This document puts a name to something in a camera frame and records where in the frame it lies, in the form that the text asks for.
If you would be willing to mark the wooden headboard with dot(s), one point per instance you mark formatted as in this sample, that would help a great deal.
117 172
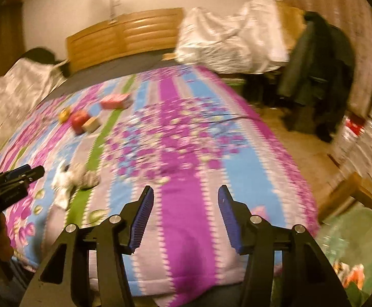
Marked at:
129 34

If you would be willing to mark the red apple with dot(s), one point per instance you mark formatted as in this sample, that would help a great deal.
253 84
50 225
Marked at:
78 119

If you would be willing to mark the dark jacket on chair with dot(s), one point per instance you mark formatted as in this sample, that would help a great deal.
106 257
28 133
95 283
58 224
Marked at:
317 80

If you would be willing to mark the left white satin cover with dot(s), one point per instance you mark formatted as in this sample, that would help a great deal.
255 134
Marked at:
25 85

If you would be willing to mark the pink rectangular box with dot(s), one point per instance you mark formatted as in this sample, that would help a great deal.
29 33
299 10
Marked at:
116 101

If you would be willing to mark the green lined trash bin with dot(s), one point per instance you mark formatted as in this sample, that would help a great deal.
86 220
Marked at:
348 239

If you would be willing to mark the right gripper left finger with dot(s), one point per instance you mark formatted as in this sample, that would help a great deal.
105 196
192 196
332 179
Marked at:
63 276

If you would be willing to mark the wooden chair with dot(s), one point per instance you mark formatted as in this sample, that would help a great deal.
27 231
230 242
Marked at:
350 192

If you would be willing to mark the grey paper ball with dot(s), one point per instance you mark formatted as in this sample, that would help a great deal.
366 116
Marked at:
84 178

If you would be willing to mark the white satin cover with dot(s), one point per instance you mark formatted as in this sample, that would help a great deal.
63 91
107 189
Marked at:
25 85
249 41

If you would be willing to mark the small golden ornament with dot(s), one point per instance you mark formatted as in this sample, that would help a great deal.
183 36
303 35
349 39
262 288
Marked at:
64 115

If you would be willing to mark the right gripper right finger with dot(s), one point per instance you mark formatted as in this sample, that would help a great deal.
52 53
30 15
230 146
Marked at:
308 278

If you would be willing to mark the floral striped bedspread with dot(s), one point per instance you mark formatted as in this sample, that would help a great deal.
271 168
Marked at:
185 135

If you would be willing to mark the right white satin cover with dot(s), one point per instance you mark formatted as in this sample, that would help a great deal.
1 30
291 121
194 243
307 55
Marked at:
249 41

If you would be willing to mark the tan sponge block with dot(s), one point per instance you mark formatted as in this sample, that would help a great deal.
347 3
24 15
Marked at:
91 125

